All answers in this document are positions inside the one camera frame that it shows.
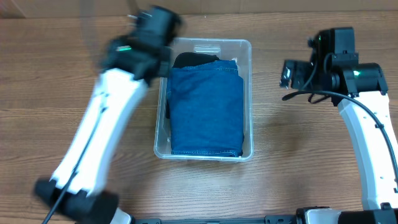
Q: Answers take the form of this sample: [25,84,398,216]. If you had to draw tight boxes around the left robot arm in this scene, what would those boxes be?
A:
[35,6,182,224]

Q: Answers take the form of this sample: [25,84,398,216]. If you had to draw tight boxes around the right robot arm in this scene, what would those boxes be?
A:
[280,27,397,224]

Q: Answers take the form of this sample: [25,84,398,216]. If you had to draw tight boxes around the clear plastic storage bin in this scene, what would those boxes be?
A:
[154,37,254,162]

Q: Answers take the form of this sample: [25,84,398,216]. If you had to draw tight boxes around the black cloth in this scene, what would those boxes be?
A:
[165,52,219,119]

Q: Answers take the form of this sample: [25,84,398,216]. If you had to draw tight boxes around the blue denim cloth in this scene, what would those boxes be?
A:
[167,60,244,157]

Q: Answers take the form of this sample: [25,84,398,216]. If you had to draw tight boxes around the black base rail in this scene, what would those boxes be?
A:
[130,207,343,224]

